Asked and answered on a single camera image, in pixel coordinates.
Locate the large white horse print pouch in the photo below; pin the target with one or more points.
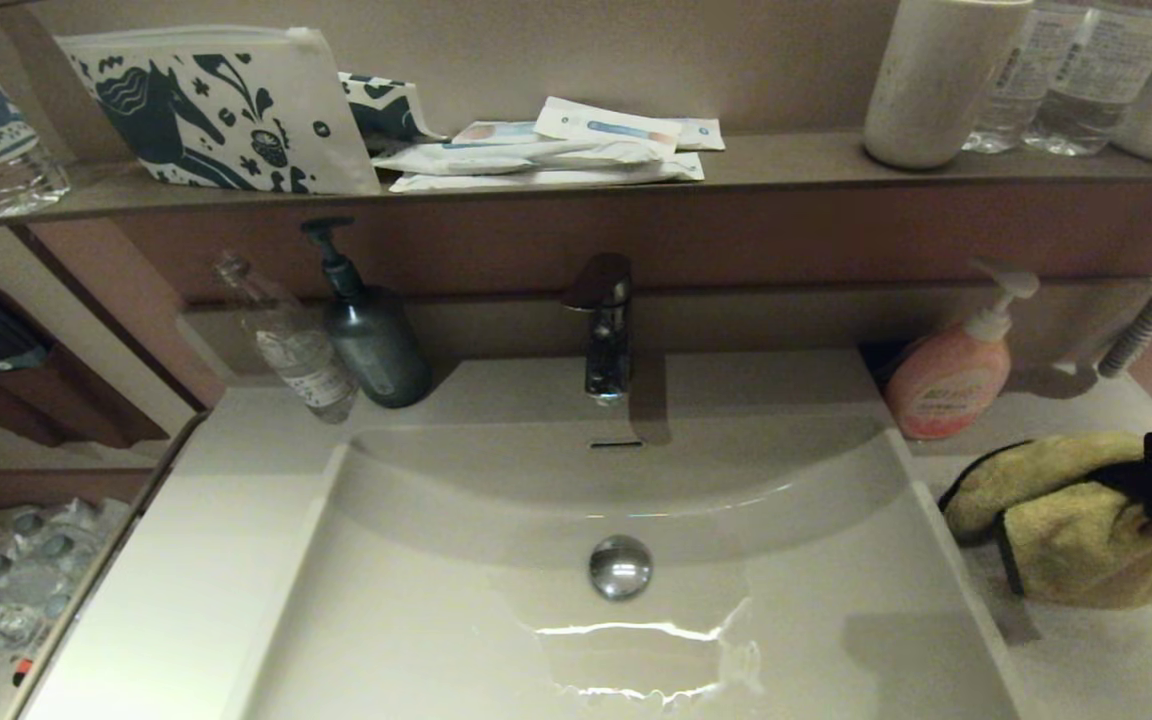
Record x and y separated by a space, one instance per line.
234 110

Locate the dark grey pump bottle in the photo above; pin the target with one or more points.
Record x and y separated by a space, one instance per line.
376 350

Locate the flat white packet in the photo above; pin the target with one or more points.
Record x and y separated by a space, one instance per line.
536 179

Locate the small white packet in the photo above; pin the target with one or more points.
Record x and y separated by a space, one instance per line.
703 134

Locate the clear water bottle white label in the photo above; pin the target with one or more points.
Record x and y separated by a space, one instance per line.
1016 90
1090 90

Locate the brown wall shelf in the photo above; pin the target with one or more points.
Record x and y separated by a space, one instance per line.
786 160

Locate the pink soap pump bottle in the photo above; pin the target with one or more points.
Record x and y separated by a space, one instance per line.
944 390

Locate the chrome faucet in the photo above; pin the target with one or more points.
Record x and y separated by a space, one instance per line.
608 350

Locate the shrink-wrapped water bottle pack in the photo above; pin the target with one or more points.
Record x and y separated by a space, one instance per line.
26 580

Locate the white packet peach print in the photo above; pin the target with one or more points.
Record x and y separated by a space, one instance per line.
496 133

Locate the yellow cloth with black backing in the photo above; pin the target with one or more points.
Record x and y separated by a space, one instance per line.
1066 550

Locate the small white horse print pouch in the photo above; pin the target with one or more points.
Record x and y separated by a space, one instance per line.
386 108

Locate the long white wrapped packet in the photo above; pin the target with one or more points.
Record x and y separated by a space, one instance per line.
496 157

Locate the chrome drain stopper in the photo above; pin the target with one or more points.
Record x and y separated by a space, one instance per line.
620 567

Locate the empty clear plastic bottle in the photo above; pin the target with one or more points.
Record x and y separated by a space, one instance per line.
306 365

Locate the white sink basin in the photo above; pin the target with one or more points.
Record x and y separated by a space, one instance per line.
436 620

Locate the white packet blue orange stripe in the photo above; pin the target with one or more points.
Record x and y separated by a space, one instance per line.
606 127

